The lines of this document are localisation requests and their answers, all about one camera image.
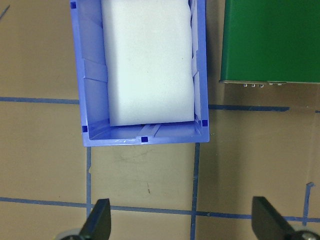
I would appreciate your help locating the blue plastic storage bin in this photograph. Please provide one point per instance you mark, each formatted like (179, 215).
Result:
(77, 75)

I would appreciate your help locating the white foam pad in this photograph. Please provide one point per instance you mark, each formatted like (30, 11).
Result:
(150, 62)

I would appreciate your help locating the green conveyor belt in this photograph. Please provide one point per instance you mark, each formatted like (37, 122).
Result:
(275, 37)

